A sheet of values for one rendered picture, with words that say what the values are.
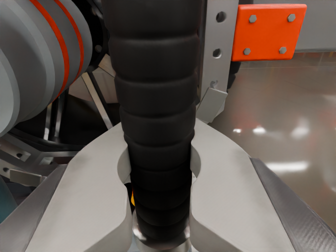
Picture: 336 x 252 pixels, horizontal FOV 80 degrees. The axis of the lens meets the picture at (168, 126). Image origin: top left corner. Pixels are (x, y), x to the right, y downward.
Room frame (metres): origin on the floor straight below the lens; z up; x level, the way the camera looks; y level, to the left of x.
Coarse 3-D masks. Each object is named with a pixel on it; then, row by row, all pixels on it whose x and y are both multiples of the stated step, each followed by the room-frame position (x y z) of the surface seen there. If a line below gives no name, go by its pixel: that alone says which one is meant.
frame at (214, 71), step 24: (216, 0) 0.29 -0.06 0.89; (216, 24) 0.29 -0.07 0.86; (216, 48) 0.29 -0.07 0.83; (216, 72) 0.29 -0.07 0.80; (216, 96) 0.29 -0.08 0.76; (0, 144) 0.33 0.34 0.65; (24, 144) 0.34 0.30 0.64; (0, 168) 0.29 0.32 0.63; (24, 168) 0.29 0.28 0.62; (48, 168) 0.29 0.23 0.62
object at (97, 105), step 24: (72, 0) 0.43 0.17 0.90; (96, 0) 0.39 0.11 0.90; (96, 24) 0.43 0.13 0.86; (72, 96) 0.59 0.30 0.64; (96, 96) 0.39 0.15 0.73; (48, 120) 0.39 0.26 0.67; (72, 120) 0.47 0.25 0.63; (96, 120) 0.49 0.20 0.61; (48, 144) 0.37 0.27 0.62; (72, 144) 0.37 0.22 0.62
